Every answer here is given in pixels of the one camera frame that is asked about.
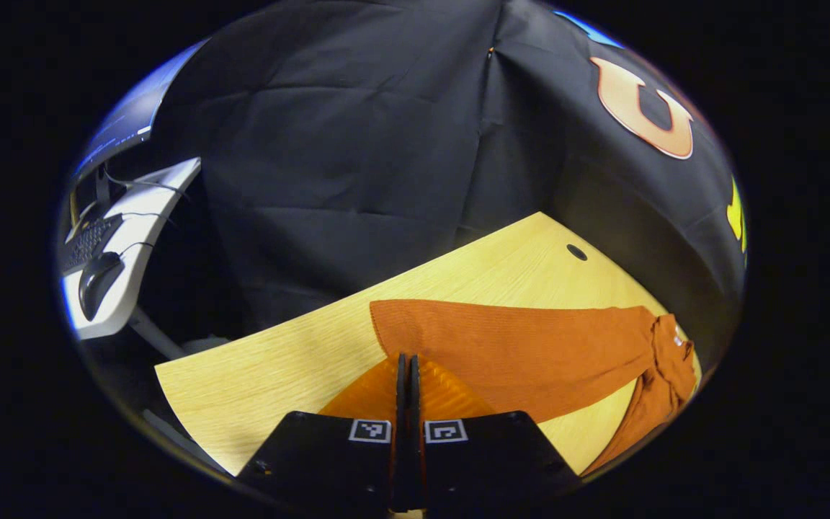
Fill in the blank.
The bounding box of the black computer mouse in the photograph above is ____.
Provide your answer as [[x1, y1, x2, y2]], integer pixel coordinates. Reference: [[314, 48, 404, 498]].
[[78, 252, 126, 322]]

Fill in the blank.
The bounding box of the computer monitor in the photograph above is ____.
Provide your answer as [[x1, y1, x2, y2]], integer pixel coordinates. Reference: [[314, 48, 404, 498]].
[[73, 40, 208, 181]]

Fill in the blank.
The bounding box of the white side desk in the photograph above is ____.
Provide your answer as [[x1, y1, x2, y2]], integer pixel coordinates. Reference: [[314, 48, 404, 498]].
[[61, 157, 228, 361]]

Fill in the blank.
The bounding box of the black backdrop cloth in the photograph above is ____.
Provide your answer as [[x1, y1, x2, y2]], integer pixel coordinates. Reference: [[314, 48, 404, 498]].
[[127, 0, 747, 376]]

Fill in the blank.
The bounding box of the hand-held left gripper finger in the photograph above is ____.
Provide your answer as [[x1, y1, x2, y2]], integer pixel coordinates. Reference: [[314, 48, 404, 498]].
[[409, 353, 581, 513], [236, 352, 409, 513]]

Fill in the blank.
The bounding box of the rust orange buttoned garment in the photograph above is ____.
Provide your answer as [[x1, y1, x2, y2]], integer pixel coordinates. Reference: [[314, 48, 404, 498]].
[[370, 299, 699, 476]]

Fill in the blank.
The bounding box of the black keyboard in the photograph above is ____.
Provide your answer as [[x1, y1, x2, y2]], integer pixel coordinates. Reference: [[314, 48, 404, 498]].
[[61, 214, 125, 275]]

